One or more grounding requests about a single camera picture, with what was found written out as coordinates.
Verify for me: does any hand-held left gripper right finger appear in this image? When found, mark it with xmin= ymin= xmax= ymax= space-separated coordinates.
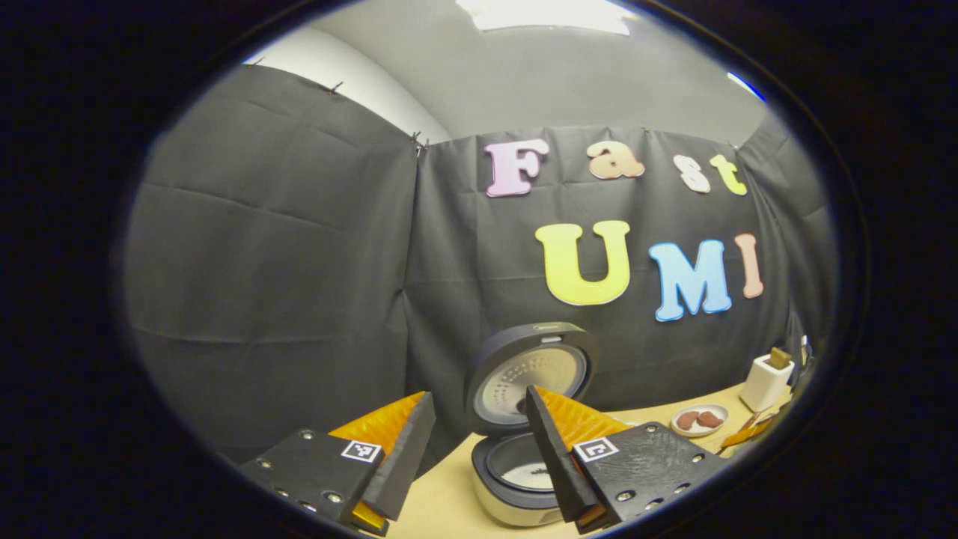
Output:
xmin=524 ymin=386 xmax=730 ymax=535

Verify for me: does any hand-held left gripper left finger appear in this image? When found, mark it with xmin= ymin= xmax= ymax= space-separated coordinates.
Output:
xmin=239 ymin=389 xmax=436 ymax=537

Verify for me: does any black and silver rice cooker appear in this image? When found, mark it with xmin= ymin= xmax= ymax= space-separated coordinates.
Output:
xmin=464 ymin=322 xmax=599 ymax=527

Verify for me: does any white toaster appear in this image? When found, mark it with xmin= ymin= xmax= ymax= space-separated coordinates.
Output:
xmin=739 ymin=348 xmax=796 ymax=413

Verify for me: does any white round plate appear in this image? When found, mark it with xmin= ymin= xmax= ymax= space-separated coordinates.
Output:
xmin=671 ymin=404 xmax=730 ymax=438

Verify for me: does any black backdrop cloth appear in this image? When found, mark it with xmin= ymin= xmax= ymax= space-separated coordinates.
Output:
xmin=123 ymin=64 xmax=835 ymax=465

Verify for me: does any large ceiling light panel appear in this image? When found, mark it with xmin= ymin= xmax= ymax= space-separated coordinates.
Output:
xmin=457 ymin=0 xmax=631 ymax=35

